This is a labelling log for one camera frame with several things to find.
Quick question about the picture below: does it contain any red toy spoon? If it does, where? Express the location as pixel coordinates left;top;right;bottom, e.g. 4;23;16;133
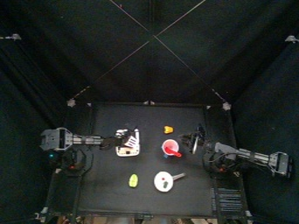
163;146;183;158

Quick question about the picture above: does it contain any thin diagonal brace wire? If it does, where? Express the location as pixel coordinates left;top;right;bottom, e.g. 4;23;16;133
70;0;208;100
106;0;229;103

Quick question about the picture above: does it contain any pink toy cup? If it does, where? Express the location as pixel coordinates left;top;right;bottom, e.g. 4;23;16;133
161;138;181;158

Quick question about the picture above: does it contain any white toy box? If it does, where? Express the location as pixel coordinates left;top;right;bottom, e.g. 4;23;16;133
114;136;141;158

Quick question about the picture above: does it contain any yellow-green toy sushi piece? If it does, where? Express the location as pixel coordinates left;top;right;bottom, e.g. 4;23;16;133
128;173;140;188

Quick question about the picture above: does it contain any white black-striped toy piece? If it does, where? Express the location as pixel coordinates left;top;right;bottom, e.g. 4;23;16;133
125;136;140;148

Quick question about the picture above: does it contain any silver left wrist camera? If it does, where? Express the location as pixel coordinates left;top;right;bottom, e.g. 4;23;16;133
114;129;131;138

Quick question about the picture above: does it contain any white toy pan grey handle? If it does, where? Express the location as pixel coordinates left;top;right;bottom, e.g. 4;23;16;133
153;171;187;193

